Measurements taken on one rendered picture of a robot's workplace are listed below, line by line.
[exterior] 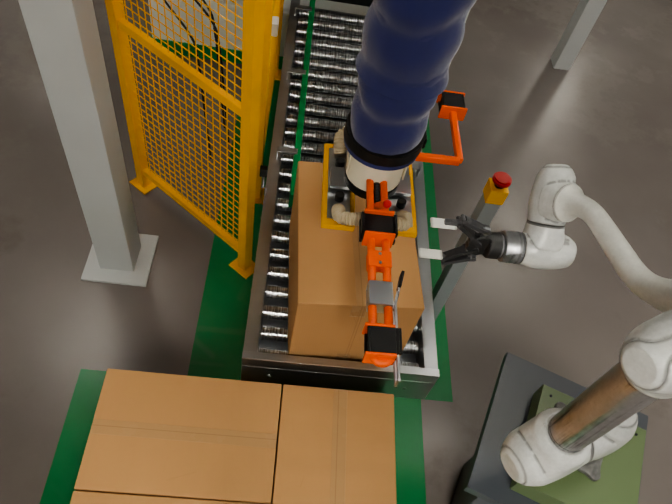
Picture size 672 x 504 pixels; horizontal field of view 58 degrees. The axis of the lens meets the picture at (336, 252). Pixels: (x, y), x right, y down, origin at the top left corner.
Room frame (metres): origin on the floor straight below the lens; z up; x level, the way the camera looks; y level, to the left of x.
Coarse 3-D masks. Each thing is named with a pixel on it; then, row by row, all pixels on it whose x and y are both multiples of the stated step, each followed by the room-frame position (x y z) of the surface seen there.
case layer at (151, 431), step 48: (144, 384) 0.74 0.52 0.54; (192, 384) 0.78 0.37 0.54; (240, 384) 0.82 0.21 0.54; (96, 432) 0.55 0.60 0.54; (144, 432) 0.58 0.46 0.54; (192, 432) 0.62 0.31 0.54; (240, 432) 0.66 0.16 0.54; (288, 432) 0.70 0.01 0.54; (336, 432) 0.74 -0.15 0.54; (384, 432) 0.78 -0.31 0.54; (96, 480) 0.41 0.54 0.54; (144, 480) 0.44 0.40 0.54; (192, 480) 0.48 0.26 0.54; (240, 480) 0.51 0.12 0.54; (288, 480) 0.55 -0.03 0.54; (336, 480) 0.58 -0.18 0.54; (384, 480) 0.62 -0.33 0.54
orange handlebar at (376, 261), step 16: (416, 160) 1.35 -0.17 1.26; (432, 160) 1.36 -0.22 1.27; (448, 160) 1.37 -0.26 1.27; (368, 192) 1.16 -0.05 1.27; (384, 192) 1.17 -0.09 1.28; (368, 208) 1.10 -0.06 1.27; (368, 240) 1.00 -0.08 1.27; (384, 240) 1.01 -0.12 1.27; (368, 256) 0.94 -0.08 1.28; (384, 256) 0.95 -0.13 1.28; (368, 272) 0.90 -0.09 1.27; (384, 272) 0.91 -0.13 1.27; (368, 320) 0.76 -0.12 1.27; (384, 320) 0.77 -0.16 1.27
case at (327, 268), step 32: (320, 192) 1.41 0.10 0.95; (320, 224) 1.27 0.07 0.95; (320, 256) 1.14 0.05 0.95; (352, 256) 1.17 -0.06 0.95; (416, 256) 1.23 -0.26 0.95; (320, 288) 1.02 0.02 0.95; (352, 288) 1.05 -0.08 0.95; (416, 288) 1.11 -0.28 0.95; (288, 320) 1.09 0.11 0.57; (320, 320) 0.97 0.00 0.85; (352, 320) 0.99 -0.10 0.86; (416, 320) 1.04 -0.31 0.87; (288, 352) 0.96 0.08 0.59; (320, 352) 0.97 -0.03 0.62; (352, 352) 1.00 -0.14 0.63
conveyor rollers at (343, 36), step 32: (320, 32) 2.92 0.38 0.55; (352, 32) 3.02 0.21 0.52; (320, 64) 2.65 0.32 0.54; (320, 96) 2.39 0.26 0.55; (352, 96) 2.50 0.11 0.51; (288, 128) 2.11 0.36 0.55; (320, 128) 2.20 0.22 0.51; (288, 160) 1.92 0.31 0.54; (320, 160) 1.96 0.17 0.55; (288, 192) 1.74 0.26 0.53; (288, 224) 1.56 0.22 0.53; (288, 256) 1.39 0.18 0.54; (288, 288) 1.25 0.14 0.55; (416, 352) 1.11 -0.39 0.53
